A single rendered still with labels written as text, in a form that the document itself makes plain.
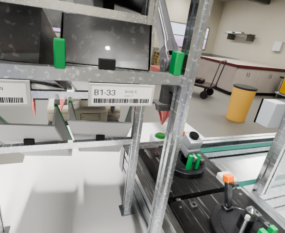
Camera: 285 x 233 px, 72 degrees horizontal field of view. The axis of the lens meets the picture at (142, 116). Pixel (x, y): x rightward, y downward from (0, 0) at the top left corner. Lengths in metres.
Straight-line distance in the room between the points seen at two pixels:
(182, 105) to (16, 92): 0.21
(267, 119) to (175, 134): 0.35
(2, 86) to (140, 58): 0.18
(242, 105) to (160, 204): 3.90
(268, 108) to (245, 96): 3.57
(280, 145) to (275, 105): 0.12
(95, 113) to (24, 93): 1.04
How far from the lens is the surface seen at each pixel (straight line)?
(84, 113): 1.27
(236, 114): 4.28
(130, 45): 0.31
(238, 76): 6.57
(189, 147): 0.62
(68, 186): 0.75
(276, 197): 0.81
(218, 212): 0.56
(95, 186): 0.74
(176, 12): 10.13
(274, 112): 0.61
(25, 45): 0.29
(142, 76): 0.27
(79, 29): 0.32
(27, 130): 0.43
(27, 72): 0.25
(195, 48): 0.29
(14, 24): 0.31
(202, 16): 0.30
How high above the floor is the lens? 1.36
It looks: 22 degrees down
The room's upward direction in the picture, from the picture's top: 8 degrees clockwise
